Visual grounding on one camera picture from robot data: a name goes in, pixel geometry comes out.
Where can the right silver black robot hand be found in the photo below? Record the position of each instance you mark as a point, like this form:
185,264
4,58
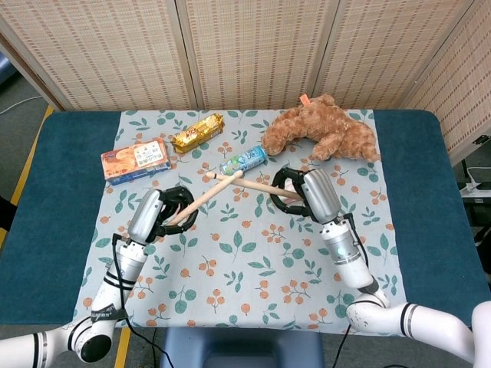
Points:
320,195

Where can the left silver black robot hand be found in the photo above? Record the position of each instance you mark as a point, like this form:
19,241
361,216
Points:
144,216

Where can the wooden stick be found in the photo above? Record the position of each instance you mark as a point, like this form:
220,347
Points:
215,189
261,187

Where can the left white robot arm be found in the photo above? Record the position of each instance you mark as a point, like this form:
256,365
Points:
111,295

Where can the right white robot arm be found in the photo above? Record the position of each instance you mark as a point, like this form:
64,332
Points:
349,260

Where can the orange blue biscuit box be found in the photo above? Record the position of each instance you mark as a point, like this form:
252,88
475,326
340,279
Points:
134,161

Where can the brown plush toy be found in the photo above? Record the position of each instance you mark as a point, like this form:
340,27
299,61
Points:
326,126

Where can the light blue drink can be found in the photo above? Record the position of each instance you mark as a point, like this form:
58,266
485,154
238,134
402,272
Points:
245,159

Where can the gold foil cookie packet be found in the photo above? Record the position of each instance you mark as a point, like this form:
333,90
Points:
197,132

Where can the floral leaf print tablecloth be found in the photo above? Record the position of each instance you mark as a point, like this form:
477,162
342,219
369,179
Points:
238,276

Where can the white power strip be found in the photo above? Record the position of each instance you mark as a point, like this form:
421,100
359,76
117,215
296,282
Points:
473,188

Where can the woven bamboo folding screen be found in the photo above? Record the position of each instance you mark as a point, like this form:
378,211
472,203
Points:
115,57

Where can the blue grey chair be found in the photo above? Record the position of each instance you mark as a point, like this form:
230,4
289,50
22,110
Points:
241,350

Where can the blue padded furniture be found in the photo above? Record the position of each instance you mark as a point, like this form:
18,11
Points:
5,71

